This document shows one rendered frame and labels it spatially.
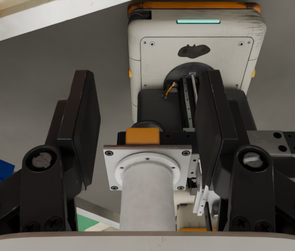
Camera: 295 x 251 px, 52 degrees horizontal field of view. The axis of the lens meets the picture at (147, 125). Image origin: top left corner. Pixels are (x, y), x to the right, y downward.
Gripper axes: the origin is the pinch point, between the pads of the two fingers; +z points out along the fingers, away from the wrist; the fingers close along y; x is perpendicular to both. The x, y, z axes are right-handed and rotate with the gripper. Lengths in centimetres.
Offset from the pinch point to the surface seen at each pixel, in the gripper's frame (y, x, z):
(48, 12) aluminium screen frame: -16.5, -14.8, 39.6
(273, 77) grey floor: 77, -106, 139
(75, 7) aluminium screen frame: -11.7, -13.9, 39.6
